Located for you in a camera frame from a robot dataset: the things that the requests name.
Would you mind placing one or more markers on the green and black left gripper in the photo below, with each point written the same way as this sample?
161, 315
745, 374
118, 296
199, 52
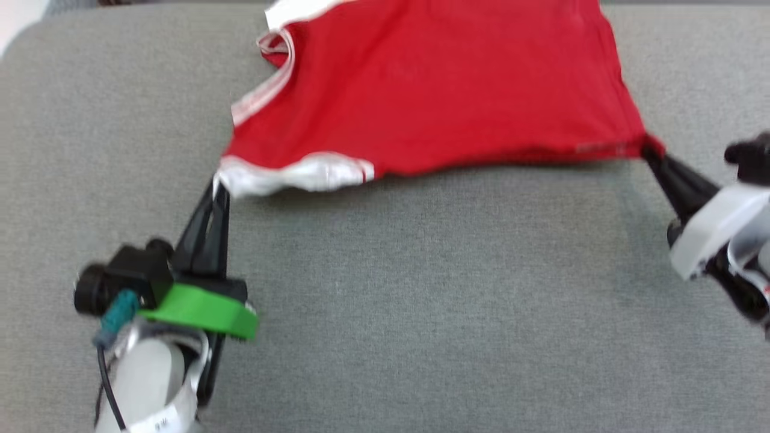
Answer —
204, 310

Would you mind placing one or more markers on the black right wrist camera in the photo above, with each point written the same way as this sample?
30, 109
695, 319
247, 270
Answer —
752, 159

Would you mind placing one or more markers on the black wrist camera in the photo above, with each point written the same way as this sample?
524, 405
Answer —
141, 273
752, 159

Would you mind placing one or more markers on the white and grey left arm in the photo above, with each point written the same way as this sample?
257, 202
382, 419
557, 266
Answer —
144, 379

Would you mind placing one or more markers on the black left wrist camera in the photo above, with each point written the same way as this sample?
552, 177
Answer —
141, 273

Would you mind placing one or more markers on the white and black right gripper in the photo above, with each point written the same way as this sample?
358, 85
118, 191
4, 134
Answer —
710, 228

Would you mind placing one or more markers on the red and white jersey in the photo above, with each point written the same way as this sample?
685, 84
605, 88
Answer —
433, 84

